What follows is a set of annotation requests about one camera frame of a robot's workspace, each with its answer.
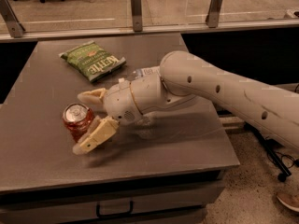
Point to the metal glass bracket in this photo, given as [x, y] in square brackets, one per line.
[14, 27]
[136, 11]
[213, 15]

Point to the clear plastic water bottle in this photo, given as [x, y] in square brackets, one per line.
[140, 72]

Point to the red coke can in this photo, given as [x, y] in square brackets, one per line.
[77, 119]

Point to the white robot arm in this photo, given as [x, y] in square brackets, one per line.
[180, 78]

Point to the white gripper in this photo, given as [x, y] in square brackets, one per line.
[120, 102]

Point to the green jalapeno chip bag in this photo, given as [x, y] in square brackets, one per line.
[92, 61]

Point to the left metal glass bracket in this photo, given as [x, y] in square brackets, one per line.
[14, 27]

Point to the grey drawer with black handle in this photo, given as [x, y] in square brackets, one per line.
[177, 204]

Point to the black wheeled stand leg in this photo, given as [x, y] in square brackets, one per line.
[284, 170]

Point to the right metal glass bracket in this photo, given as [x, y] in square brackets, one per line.
[213, 15]

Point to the brown shoe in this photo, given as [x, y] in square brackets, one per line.
[290, 201]

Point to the middle metal glass bracket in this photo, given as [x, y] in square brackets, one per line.
[136, 11]

